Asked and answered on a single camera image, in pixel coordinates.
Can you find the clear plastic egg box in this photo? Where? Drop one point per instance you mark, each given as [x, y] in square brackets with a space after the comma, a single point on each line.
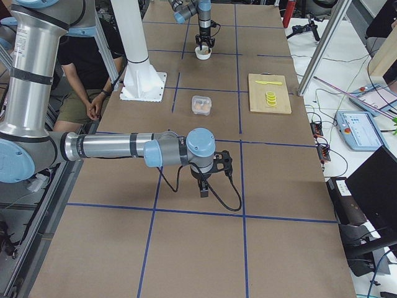
[202, 100]

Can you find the white bowl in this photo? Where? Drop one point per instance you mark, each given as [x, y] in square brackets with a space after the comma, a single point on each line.
[204, 53]

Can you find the yellow plastic knife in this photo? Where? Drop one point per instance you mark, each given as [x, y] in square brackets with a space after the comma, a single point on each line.
[269, 82]

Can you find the bamboo cutting board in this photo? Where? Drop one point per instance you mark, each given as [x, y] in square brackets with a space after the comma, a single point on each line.
[257, 96]

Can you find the seated person black shirt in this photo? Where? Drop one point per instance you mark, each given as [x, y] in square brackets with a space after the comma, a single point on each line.
[88, 77]

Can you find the near teach pendant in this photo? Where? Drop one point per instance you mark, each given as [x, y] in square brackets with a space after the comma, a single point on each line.
[359, 130]

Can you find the teach pendant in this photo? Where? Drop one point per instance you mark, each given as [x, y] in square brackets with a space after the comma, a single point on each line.
[359, 130]
[378, 96]

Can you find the far teach pendant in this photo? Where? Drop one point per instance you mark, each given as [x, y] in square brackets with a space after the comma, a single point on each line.
[378, 96]

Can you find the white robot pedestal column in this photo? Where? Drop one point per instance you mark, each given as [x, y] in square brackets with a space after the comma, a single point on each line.
[141, 81]

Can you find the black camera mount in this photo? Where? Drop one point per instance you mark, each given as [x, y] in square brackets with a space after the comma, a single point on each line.
[309, 27]

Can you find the aluminium frame post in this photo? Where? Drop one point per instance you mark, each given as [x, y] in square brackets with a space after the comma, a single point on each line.
[336, 17]

